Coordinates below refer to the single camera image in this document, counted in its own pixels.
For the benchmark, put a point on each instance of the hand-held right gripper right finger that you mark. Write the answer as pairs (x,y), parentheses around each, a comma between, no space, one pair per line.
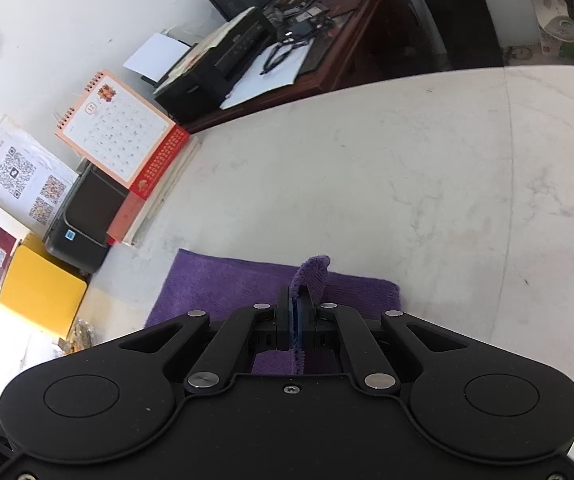
(309,325)

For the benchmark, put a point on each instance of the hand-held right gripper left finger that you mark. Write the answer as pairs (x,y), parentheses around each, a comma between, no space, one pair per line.
(282,325)

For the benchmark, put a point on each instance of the purple towel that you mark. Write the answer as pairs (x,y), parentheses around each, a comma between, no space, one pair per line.
(207,280)

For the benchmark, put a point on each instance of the red cover book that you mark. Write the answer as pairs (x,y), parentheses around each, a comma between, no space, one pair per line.
(127,220)

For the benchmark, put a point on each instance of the black rounded printer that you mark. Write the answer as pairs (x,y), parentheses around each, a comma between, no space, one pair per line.
(87,215)

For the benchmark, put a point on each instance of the yellow folder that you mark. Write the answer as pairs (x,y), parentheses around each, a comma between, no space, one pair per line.
(42,290)

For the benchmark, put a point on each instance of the white paper sheets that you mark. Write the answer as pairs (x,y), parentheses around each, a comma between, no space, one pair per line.
(267,80)

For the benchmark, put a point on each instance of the red and white desk calendar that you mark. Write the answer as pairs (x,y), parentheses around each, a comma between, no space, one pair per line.
(112,135)

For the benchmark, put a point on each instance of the black boxy printer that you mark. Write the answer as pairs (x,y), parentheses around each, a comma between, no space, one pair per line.
(217,70)

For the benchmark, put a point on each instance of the dark wooden desk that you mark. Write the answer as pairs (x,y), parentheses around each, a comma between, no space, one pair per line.
(347,45)

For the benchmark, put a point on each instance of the cream document stack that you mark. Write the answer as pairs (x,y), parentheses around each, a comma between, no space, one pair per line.
(197,55)

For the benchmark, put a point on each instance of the white printer paper sheet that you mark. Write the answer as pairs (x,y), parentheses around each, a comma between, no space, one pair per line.
(157,57)

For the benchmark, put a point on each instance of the white poster with square codes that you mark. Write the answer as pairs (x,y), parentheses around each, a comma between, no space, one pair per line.
(17,170)

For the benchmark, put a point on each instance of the white printed bag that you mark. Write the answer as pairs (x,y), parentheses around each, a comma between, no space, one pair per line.
(559,30)

